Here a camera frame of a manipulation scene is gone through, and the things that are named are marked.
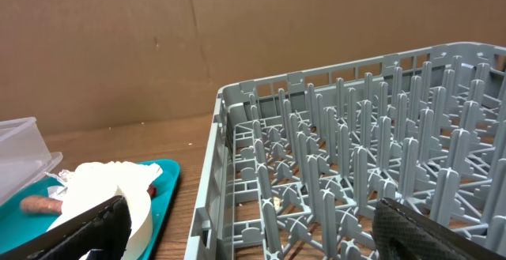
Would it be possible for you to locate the pale green bowl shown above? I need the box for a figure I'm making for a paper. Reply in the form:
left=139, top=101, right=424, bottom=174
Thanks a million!
left=50, top=175, right=153, bottom=259

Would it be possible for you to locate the teal serving tray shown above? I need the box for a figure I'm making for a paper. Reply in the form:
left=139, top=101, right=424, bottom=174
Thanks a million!
left=1, top=159, right=180, bottom=260

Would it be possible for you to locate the grey dishwasher rack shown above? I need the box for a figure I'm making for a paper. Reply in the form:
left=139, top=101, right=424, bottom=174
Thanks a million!
left=185, top=42, right=505, bottom=259

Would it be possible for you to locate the clear plastic bin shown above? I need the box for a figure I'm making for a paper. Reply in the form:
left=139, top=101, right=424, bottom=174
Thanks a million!
left=0, top=117, right=63, bottom=204

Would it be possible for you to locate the crumpled white napkin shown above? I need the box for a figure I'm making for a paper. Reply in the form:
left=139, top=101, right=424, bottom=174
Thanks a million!
left=46, top=161, right=163, bottom=200

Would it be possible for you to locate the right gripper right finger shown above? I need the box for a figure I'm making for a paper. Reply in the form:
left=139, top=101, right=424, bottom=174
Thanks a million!
left=372, top=198, right=505, bottom=260

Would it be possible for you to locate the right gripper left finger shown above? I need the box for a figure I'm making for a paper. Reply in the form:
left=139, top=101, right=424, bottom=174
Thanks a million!
left=1, top=195, right=131, bottom=260

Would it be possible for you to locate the orange carrot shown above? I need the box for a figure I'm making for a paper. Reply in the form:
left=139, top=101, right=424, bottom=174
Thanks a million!
left=20, top=195, right=62, bottom=215

